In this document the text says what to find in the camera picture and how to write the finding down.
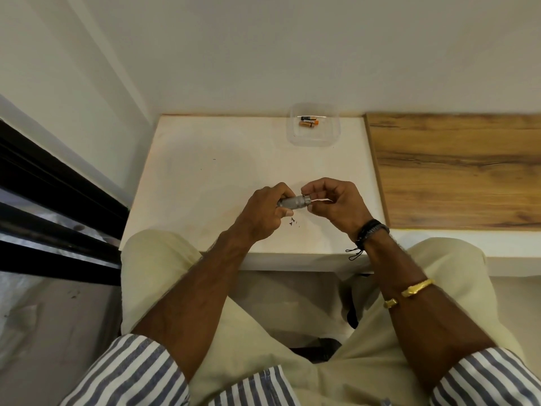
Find person's right hand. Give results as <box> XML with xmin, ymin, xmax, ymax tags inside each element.
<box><xmin>302</xmin><ymin>177</ymin><xmax>374</xmax><ymax>243</ymax></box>

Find person's left hand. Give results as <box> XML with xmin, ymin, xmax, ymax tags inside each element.
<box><xmin>235</xmin><ymin>183</ymin><xmax>297</xmax><ymax>243</ymax></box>

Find small silver flashlight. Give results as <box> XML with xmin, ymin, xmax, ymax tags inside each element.
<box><xmin>276</xmin><ymin>194</ymin><xmax>314</xmax><ymax>210</ymax></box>

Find person's left forearm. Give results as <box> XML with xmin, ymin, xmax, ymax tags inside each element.
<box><xmin>131</xmin><ymin>227</ymin><xmax>265</xmax><ymax>383</ymax></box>

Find person's right forearm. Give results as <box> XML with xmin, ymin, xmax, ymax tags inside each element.
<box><xmin>353</xmin><ymin>226</ymin><xmax>496</xmax><ymax>394</ymax></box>

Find clear plastic container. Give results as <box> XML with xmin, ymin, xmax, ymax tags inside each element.
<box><xmin>287</xmin><ymin>103</ymin><xmax>341</xmax><ymax>147</ymax></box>

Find gold bangle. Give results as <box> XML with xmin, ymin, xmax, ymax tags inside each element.
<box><xmin>383</xmin><ymin>278</ymin><xmax>435</xmax><ymax>310</ymax></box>

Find beige trousers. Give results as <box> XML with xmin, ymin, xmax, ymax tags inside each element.
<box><xmin>120</xmin><ymin>229</ymin><xmax>527</xmax><ymax>406</ymax></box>

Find wooden board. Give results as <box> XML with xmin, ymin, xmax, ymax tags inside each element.
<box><xmin>365</xmin><ymin>112</ymin><xmax>541</xmax><ymax>231</ymax></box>

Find blue white striped shirt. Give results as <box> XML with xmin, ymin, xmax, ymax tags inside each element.
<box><xmin>59</xmin><ymin>334</ymin><xmax>541</xmax><ymax>406</ymax></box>

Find black cord bracelet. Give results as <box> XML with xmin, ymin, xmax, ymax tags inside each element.
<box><xmin>345</xmin><ymin>218</ymin><xmax>391</xmax><ymax>261</ymax></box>

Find black window frame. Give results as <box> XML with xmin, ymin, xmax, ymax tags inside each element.
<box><xmin>0</xmin><ymin>118</ymin><xmax>130</xmax><ymax>288</ymax></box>

